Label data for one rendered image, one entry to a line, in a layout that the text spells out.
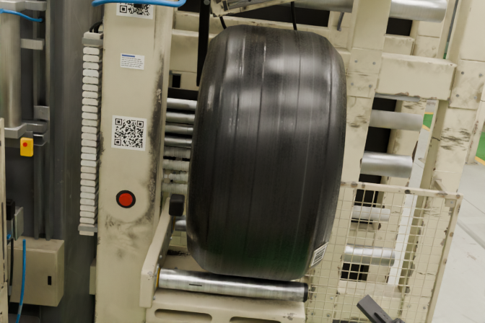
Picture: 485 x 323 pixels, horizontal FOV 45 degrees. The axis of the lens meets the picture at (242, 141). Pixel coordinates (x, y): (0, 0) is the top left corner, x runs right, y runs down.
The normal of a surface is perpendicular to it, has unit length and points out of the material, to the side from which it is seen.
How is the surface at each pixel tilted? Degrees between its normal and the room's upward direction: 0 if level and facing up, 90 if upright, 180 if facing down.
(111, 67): 90
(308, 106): 52
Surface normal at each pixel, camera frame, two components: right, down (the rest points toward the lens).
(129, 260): -0.02, 0.32
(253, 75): 0.07, -0.51
